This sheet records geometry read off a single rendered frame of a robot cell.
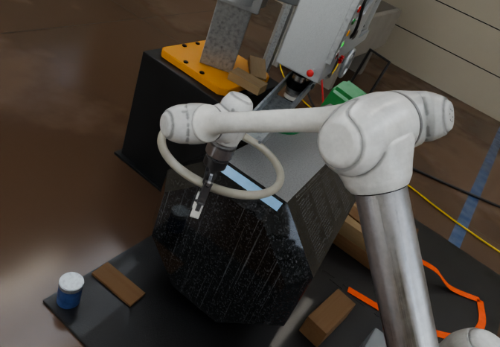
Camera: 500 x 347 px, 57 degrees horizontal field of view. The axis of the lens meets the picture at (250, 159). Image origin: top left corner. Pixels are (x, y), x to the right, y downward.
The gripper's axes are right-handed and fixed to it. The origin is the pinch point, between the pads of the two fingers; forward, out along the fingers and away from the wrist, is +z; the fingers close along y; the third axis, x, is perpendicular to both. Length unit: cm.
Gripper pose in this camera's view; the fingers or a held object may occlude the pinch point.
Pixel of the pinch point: (198, 205)
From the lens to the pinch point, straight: 154.4
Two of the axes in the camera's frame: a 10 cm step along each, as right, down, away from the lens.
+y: 0.3, -4.7, 8.8
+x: -9.3, -3.3, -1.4
